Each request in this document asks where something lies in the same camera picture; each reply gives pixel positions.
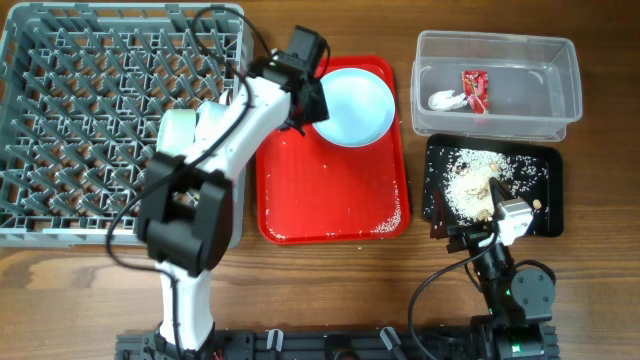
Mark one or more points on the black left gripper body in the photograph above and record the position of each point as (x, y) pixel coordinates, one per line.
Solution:
(315, 105)

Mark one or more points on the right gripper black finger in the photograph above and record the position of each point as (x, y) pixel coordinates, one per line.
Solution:
(440, 212)
(498, 191)

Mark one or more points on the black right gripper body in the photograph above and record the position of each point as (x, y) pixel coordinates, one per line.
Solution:
(468, 237)

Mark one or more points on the food scraps and rice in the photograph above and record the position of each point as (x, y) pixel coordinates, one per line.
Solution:
(465, 186)

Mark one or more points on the light blue plate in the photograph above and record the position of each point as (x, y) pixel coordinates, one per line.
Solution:
(361, 108)

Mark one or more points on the white napkin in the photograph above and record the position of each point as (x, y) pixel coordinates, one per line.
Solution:
(447, 100)

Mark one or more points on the red snack wrapper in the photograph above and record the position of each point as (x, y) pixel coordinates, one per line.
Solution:
(475, 86)

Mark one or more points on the green bowl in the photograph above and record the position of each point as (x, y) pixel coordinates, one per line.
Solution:
(176, 131)

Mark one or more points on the white plastic spoon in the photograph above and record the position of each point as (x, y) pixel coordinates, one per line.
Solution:
(226, 97)

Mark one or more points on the light blue bowl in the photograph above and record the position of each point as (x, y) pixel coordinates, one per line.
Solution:
(212, 122)

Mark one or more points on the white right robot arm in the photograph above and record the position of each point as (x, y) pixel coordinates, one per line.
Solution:
(518, 295)

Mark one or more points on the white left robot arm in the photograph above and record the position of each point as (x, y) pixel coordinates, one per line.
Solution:
(187, 213)

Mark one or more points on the black waste tray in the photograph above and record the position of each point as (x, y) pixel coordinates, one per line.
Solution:
(548, 221)

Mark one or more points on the clear plastic waste bin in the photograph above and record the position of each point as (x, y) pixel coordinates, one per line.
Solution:
(533, 82)

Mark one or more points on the grey dishwasher rack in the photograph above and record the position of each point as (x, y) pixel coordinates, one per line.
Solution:
(83, 90)

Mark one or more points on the red serving tray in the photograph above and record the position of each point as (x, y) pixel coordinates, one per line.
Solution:
(312, 191)

